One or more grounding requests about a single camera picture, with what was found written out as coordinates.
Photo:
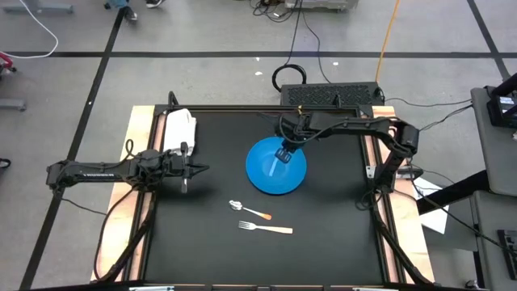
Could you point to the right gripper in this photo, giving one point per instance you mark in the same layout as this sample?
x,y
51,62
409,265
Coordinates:
x,y
295,129

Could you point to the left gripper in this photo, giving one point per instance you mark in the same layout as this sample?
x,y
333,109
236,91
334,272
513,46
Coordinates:
x,y
184,182

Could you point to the blue round plate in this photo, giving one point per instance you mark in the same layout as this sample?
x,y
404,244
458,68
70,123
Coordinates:
x,y
266,178

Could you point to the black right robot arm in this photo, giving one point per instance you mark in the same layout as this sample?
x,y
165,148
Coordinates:
x,y
363,124

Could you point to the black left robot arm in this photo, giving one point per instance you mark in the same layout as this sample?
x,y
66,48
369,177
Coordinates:
x,y
97,174

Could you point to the white folded cloth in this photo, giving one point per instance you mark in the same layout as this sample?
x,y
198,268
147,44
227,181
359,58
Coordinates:
x,y
179,129

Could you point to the black perforated computer case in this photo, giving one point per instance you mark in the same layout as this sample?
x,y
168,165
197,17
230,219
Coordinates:
x,y
323,95

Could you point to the wooden table board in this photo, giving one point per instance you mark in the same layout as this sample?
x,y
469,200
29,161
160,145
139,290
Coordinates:
x,y
137,121

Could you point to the grey equipment box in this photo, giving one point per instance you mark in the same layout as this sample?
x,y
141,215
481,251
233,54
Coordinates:
x,y
319,4

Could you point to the white paper sheet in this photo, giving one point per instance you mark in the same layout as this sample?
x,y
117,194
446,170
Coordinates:
x,y
434,220

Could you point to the person's foot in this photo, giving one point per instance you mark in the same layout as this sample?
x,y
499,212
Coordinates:
x,y
130,15
154,2

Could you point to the black floor beam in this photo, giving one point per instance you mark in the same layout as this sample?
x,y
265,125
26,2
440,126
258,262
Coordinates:
x,y
452,193

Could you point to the person's leg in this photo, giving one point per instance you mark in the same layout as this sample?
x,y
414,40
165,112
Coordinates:
x,y
117,3

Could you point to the grey metal furniture foot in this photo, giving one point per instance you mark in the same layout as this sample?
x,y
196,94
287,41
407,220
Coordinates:
x,y
40,7
12,105

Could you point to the grey desk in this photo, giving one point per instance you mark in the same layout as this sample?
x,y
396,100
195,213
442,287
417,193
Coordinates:
x,y
488,242
497,161

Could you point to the red tool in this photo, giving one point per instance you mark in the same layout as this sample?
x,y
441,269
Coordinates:
x,y
6,62

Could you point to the black screen device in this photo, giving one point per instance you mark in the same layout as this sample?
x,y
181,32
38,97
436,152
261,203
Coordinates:
x,y
505,109

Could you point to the black keyboard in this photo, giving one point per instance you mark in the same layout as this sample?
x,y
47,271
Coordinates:
x,y
508,246

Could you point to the black table frame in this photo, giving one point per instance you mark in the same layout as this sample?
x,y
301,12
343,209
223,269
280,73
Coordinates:
x,y
242,108

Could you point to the small black camera post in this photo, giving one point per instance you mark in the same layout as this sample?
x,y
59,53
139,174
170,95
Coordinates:
x,y
336,101

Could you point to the small silver frame bracket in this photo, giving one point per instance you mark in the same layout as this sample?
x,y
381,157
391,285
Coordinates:
x,y
370,171

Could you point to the black frame post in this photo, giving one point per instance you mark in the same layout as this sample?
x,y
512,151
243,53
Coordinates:
x,y
393,246
131,242

